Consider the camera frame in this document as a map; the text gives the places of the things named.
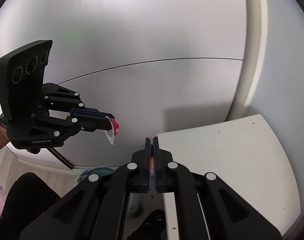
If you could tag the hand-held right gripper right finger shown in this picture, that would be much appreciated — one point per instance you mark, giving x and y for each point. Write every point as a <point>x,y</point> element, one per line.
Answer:
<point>155,165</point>

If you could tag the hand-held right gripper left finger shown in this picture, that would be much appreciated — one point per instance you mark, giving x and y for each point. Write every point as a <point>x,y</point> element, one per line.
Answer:
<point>148,165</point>

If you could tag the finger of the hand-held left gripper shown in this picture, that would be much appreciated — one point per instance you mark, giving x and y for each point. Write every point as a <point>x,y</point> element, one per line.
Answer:
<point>92,112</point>
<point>92,123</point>

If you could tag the small orange jelly cup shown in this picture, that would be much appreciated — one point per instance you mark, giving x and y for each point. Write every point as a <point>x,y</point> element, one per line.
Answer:
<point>152,162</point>

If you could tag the trash bin with teal bag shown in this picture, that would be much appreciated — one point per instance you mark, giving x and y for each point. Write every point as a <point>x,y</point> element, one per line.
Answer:
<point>102,171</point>

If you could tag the black slipper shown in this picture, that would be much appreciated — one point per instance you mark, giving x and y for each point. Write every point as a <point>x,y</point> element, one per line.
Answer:
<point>154,222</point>

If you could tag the white nightstand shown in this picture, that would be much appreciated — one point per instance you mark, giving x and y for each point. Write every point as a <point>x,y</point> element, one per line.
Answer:
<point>229,155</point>

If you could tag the white wardrobe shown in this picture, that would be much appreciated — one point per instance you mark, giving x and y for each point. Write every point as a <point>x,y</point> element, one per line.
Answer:
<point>142,42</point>

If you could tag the person's black trouser leg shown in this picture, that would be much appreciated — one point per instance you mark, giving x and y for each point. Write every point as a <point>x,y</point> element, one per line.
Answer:
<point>24,205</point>

